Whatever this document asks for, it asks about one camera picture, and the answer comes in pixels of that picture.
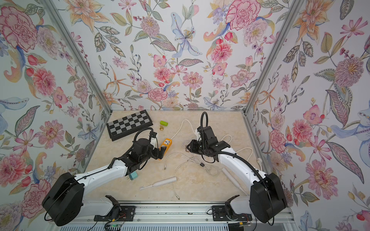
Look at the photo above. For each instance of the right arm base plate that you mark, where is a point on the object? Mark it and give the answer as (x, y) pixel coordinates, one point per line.
(227, 213)

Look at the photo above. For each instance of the teal usb wall charger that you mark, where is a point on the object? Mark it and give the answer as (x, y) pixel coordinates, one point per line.
(133, 176)

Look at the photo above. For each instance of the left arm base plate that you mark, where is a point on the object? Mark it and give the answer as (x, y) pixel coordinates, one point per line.
(117, 212)

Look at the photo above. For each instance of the green cylinder block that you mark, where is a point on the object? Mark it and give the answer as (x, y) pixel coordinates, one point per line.
(163, 123)

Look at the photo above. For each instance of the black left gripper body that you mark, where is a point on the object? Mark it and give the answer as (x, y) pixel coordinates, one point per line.
(151, 153)

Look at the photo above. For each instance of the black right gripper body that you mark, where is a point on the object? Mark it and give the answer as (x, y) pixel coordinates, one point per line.
(204, 148)

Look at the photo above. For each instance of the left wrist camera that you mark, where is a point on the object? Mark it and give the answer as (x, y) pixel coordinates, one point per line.
(153, 139)

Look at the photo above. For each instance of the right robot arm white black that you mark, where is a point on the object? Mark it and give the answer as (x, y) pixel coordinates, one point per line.
(266, 198)

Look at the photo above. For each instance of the orange power strip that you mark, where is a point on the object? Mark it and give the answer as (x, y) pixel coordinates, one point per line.
(167, 142)

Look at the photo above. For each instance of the white electric toothbrush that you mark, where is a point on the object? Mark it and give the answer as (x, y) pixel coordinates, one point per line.
(233, 180)
(160, 183)

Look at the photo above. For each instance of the black white folding chessboard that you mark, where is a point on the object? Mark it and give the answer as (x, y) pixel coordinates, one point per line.
(128, 125)

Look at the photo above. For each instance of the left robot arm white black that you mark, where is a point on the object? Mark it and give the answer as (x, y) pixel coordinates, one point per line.
(66, 199)

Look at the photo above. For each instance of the aluminium front rail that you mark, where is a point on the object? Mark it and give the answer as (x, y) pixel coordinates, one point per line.
(192, 213)

